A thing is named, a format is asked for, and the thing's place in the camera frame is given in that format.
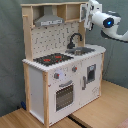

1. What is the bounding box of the grey cabinet door handle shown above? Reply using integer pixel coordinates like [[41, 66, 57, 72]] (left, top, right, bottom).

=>
[[82, 76, 86, 90]]

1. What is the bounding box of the red right stove knob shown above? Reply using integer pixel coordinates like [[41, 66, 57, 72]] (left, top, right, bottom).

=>
[[71, 65, 78, 73]]

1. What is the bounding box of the grey ice dispenser panel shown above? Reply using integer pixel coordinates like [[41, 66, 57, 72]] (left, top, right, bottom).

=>
[[87, 65, 96, 83]]

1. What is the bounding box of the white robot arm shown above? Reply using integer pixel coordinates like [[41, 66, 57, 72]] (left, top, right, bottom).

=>
[[85, 0, 128, 43]]

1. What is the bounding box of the small metal pot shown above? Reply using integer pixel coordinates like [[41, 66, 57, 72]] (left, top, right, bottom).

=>
[[74, 49, 85, 55]]

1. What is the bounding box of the grey toy sink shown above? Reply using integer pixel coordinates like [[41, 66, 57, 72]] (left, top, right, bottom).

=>
[[66, 47, 94, 56]]

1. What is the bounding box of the red stove knob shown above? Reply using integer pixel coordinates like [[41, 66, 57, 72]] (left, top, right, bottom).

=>
[[71, 65, 78, 73], [54, 73, 60, 79]]

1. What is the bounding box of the toy oven door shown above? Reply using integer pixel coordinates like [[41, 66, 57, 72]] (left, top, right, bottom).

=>
[[56, 80, 74, 111]]

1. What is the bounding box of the black toy stovetop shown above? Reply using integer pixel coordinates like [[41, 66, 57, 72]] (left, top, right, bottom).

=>
[[34, 53, 71, 66]]

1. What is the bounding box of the white microwave door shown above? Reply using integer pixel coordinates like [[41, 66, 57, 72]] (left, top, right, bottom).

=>
[[79, 3, 88, 22]]

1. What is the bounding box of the wooden toy kitchen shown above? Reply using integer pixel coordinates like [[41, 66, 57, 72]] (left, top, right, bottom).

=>
[[22, 2, 105, 127]]

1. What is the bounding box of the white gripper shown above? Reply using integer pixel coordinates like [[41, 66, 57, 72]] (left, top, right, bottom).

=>
[[85, 0, 102, 30]]

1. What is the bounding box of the grey range hood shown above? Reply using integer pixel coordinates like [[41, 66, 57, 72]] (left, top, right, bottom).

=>
[[35, 5, 64, 27]]

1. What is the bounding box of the black toy faucet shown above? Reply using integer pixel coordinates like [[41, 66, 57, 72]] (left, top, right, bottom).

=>
[[66, 32, 83, 50]]

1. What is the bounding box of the red left stove knob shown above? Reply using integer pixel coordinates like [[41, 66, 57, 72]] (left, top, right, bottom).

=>
[[54, 73, 60, 79]]

